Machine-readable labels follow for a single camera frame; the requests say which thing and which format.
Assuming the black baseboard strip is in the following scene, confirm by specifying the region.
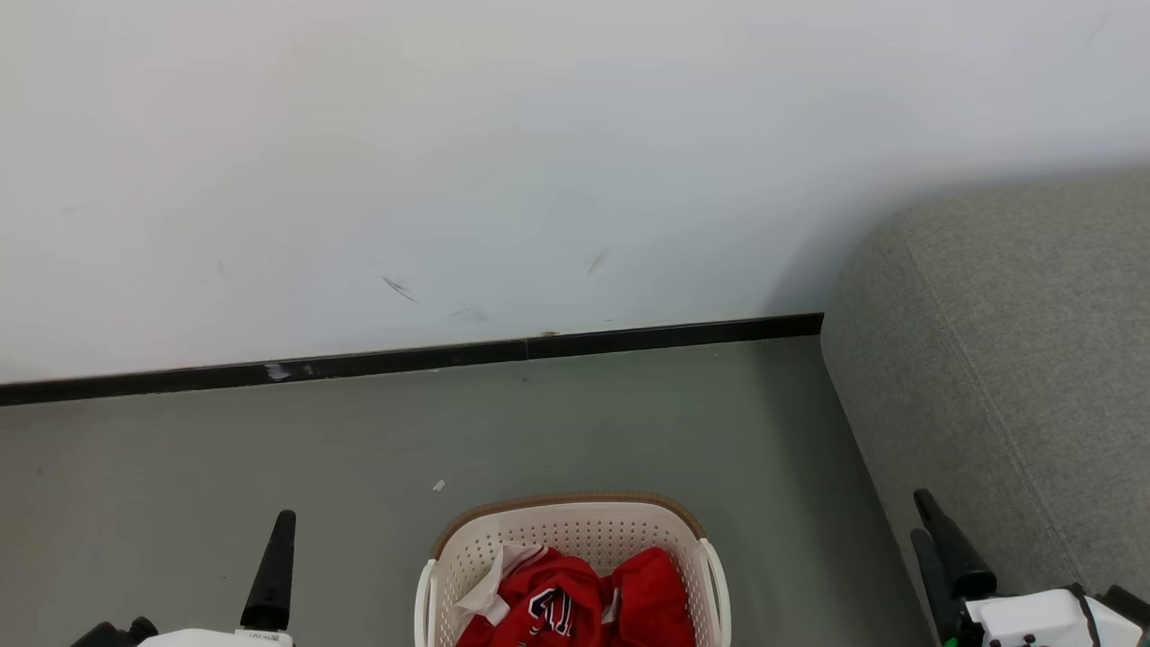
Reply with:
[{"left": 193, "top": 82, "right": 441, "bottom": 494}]
[{"left": 0, "top": 313, "right": 824, "bottom": 407}]

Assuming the grey fabric sofa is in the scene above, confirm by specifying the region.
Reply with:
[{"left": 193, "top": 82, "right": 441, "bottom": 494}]
[{"left": 820, "top": 171, "right": 1150, "bottom": 647}]

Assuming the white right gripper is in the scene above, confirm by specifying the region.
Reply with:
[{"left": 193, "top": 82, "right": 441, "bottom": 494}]
[{"left": 910, "top": 490, "right": 1144, "bottom": 647}]

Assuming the white perforated laundry basket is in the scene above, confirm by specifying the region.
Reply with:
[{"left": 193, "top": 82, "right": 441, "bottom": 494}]
[{"left": 414, "top": 492, "right": 731, "bottom": 647}]

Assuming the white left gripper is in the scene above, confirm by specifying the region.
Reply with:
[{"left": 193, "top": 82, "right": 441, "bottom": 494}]
[{"left": 139, "top": 510, "right": 296, "bottom": 647}]

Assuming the red jersey with white lining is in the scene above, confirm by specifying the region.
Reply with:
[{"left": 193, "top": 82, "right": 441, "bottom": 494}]
[{"left": 454, "top": 542, "right": 621, "bottom": 647}]

